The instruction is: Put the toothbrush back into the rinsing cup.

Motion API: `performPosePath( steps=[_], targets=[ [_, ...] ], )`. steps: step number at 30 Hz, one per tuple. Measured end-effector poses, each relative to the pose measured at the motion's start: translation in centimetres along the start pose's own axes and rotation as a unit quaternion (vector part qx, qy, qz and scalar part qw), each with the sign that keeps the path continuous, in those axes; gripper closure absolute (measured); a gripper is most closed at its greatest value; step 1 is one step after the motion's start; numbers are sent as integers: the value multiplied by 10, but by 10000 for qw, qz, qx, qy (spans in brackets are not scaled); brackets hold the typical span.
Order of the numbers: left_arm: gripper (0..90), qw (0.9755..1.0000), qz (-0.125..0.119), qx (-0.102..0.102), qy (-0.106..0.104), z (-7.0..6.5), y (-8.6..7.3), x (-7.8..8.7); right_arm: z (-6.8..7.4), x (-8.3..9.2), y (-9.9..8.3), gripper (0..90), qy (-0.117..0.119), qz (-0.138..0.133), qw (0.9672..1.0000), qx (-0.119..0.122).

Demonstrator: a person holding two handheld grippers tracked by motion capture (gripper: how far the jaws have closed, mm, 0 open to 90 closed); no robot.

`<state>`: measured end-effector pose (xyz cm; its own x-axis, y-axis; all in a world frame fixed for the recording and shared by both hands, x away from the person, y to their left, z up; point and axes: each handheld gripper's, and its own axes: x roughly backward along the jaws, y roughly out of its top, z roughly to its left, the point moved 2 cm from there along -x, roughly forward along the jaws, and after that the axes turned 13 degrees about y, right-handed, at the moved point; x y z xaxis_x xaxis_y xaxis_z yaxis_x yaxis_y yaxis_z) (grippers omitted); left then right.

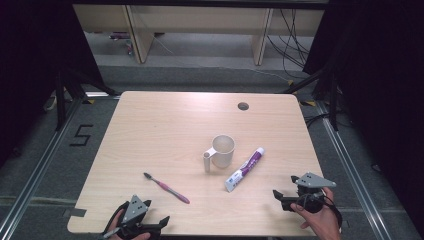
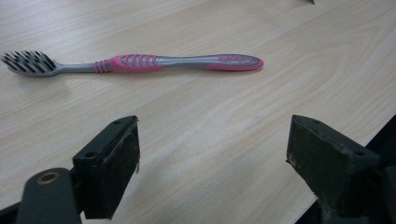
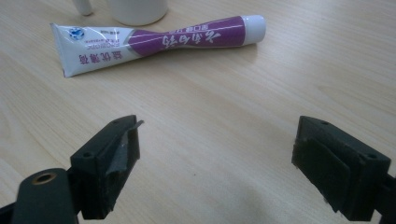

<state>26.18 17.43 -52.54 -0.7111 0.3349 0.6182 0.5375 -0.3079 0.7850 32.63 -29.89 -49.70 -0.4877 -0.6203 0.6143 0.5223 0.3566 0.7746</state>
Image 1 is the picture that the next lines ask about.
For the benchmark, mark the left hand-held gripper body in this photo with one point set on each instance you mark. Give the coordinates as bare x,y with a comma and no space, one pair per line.
135,209

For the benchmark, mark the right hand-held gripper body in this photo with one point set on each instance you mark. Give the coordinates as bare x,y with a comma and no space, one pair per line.
313,181

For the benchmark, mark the white and purple toothpaste tube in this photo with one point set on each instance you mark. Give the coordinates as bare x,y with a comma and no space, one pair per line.
244,170

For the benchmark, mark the person's left hand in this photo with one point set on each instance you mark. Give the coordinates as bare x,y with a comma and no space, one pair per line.
116,236

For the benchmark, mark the person's right hand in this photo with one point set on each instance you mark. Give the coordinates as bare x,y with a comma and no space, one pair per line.
321,225

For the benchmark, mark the pink toothbrush with dark bristles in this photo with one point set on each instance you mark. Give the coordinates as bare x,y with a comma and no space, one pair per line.
168,189

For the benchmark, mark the black metal stand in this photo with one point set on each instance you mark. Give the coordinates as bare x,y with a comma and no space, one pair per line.
333,100
61,100

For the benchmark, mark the dark curtain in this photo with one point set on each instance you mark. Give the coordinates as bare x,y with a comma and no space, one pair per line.
383,83
33,66

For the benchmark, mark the aluminium floor rail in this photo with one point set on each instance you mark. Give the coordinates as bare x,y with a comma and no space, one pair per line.
353,170
36,170

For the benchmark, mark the light wooden desk frame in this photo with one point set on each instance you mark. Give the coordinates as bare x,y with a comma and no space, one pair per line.
140,30

